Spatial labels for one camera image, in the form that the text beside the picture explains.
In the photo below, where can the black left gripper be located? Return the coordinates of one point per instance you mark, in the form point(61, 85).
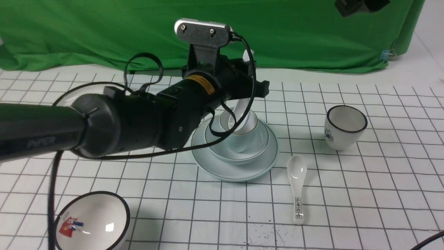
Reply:
point(201, 91)

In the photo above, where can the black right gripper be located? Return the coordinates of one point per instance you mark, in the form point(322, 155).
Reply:
point(350, 7)

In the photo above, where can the plain white ceramic spoon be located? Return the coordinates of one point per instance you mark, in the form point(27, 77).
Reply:
point(242, 111)

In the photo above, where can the pale blue cup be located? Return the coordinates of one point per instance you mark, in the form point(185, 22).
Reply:
point(240, 139)

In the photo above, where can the pale blue bowl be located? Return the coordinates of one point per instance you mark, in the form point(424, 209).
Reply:
point(256, 148)

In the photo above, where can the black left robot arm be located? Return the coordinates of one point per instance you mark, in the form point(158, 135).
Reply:
point(97, 125)

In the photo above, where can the blue binder clip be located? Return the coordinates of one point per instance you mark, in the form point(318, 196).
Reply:
point(387, 55)

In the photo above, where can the pale blue plate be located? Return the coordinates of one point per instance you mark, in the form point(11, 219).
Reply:
point(237, 173)

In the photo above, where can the white spoon with characters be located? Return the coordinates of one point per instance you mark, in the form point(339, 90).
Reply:
point(296, 170)

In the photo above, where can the white cup with black rim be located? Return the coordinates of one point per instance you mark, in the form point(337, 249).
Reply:
point(344, 125)

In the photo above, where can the white grid tablecloth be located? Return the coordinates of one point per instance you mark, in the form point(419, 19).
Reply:
point(384, 192)

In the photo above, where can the white plate with cartoon figures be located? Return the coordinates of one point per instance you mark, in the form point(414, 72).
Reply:
point(69, 99)

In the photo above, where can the white bowl with black rim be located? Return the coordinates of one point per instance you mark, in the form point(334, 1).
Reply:
point(97, 220)

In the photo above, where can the green backdrop cloth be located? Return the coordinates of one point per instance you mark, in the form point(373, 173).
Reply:
point(304, 34)

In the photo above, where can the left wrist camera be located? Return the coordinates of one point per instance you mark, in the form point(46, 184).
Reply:
point(203, 33)

